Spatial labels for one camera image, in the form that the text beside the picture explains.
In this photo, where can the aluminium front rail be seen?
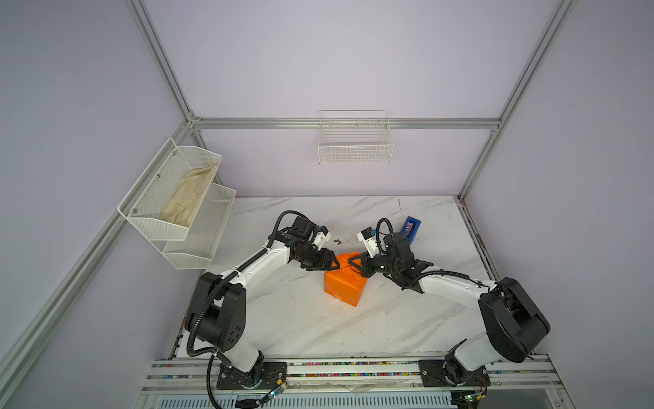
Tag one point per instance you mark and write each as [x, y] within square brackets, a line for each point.
[359, 375]

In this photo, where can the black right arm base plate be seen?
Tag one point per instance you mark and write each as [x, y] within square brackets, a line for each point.
[448, 373]

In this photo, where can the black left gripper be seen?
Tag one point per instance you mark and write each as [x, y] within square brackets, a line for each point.
[324, 262]

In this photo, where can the white wire wall basket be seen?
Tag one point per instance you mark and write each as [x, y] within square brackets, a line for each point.
[354, 137]

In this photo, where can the white mesh shelf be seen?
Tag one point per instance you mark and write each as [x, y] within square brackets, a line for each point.
[142, 208]
[197, 251]

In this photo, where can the beige cloth in shelf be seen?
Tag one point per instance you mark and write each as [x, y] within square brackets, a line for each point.
[184, 204]

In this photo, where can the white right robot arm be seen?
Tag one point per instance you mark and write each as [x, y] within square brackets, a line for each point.
[513, 324]

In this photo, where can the blue tape dispenser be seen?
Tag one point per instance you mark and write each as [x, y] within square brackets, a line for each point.
[410, 228]

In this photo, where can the white mesh lower shelf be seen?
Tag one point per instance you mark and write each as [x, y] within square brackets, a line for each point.
[197, 251]

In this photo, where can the orange wrapping paper sheet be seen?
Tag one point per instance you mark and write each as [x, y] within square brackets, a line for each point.
[345, 284]

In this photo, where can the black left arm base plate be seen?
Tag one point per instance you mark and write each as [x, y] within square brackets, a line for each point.
[250, 376]

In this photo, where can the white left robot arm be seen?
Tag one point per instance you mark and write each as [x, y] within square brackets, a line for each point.
[216, 316]

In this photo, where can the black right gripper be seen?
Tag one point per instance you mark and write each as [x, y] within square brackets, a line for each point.
[364, 264]

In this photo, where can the white mesh upper shelf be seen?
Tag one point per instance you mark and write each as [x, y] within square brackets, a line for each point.
[142, 208]

